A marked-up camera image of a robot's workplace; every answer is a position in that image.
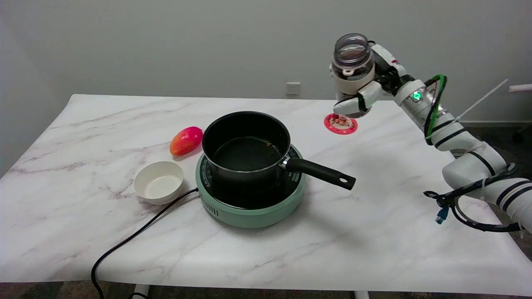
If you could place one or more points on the white table leg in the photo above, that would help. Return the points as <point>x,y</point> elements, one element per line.
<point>361,294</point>
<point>140,291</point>

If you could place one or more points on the black soup pot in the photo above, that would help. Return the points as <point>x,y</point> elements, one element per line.
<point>257,151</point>

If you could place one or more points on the white wall socket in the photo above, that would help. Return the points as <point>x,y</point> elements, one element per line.
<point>292,88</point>

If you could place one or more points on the red round coaster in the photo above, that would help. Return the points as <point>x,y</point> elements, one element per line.
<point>341,123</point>

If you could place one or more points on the white bowl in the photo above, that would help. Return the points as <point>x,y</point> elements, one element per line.
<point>158,182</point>

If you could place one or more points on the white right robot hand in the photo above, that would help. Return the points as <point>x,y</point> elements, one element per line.
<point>365,93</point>

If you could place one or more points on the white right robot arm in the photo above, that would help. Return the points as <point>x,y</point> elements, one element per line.
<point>465,145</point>

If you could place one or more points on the white pipe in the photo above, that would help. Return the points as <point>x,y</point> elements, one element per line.
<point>520,87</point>

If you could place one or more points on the clear plastic bottle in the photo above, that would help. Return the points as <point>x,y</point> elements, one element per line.
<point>352,62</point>

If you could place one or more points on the red orange mango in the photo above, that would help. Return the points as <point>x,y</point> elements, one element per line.
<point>185,140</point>

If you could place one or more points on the green induction cooker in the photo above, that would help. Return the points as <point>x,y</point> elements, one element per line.
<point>249,195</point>

